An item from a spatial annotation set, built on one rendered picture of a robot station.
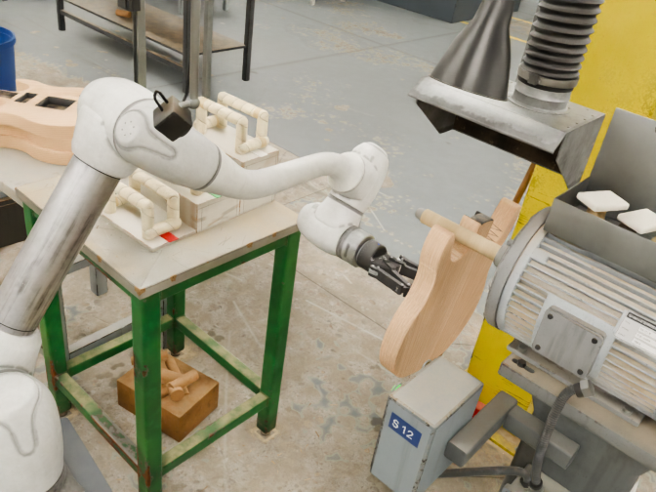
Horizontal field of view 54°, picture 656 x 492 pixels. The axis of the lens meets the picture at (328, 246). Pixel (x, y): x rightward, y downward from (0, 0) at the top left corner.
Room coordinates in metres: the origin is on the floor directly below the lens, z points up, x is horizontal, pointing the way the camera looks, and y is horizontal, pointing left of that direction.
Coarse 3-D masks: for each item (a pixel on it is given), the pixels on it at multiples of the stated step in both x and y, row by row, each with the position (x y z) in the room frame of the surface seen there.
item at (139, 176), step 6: (132, 174) 1.55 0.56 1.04; (138, 174) 1.54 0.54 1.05; (144, 174) 1.54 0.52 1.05; (138, 180) 1.53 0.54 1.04; (144, 180) 1.52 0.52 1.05; (150, 180) 1.51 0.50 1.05; (156, 180) 1.52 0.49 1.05; (150, 186) 1.50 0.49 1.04; (156, 186) 1.49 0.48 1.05; (162, 186) 1.49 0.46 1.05; (168, 186) 1.49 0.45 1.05; (156, 192) 1.49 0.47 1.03; (162, 192) 1.47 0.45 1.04; (168, 192) 1.46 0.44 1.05; (174, 192) 1.46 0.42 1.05; (174, 198) 1.46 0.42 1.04
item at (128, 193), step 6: (120, 186) 1.45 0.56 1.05; (126, 186) 1.45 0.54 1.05; (120, 192) 1.44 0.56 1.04; (126, 192) 1.43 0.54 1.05; (132, 192) 1.43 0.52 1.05; (138, 192) 1.44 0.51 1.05; (126, 198) 1.43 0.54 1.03; (132, 198) 1.42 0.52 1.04; (138, 198) 1.41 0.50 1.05; (144, 198) 1.41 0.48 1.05; (138, 204) 1.40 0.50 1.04; (144, 204) 1.39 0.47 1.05; (150, 204) 1.40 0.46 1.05
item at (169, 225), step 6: (162, 222) 1.43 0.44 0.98; (168, 222) 1.44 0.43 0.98; (174, 222) 1.45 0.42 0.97; (180, 222) 1.46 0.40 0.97; (150, 228) 1.39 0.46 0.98; (156, 228) 1.40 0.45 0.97; (162, 228) 1.41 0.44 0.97; (168, 228) 1.42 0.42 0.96; (174, 228) 1.44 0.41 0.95; (150, 234) 1.38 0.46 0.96; (156, 234) 1.39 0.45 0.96
